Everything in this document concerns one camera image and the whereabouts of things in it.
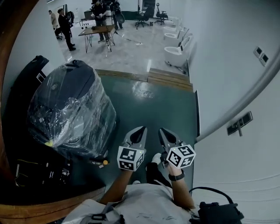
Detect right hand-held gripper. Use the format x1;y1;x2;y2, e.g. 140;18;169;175
158;128;196;170

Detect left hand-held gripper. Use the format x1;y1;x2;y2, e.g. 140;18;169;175
117;126;148;172

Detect person's right forearm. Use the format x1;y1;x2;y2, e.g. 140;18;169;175
167;163;196;210

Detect person's left forearm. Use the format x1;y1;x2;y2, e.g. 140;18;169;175
99;168;135;204

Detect person's right white shoe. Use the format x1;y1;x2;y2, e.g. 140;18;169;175
150;153;163;165

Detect person's black trousers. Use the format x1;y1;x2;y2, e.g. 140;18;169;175
146;161;174;189

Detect black wristwatch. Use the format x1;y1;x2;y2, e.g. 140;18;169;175
168;169;186;182

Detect orange-capped tool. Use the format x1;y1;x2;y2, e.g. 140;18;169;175
89;156;109;167

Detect wooden floor step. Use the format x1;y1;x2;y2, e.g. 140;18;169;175
95;67;194;92

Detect person's white shirt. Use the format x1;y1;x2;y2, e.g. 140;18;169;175
62;183;199;224

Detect plastic-wrapped black bundle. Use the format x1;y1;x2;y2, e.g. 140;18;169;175
26;60;120;158

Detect white toilet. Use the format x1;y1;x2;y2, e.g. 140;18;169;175
164;36;194;68
164;30;186;42
163;25;182;33

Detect black equipment case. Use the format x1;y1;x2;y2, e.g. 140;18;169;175
13;153;107;194

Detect wooden table metal legs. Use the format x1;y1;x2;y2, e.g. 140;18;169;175
78;24;116;53

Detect black office chair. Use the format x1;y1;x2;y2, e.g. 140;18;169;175
154;2;169;26
134;6;155;30

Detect dark green counter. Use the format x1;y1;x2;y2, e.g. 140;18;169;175
121;10;141;21

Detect white perforated box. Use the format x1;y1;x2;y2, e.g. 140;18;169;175
74;18;94;32

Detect long black case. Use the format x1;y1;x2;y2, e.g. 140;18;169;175
3;55;50;106

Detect thick black cable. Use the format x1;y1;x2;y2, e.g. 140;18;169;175
189;186;234;205

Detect grey harness strap black buckles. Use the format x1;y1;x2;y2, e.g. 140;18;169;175
87;201;126;224

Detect black box with cable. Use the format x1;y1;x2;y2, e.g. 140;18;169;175
189;201;245;224

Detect brown wooden frame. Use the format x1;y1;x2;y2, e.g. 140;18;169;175
0;0;107;224

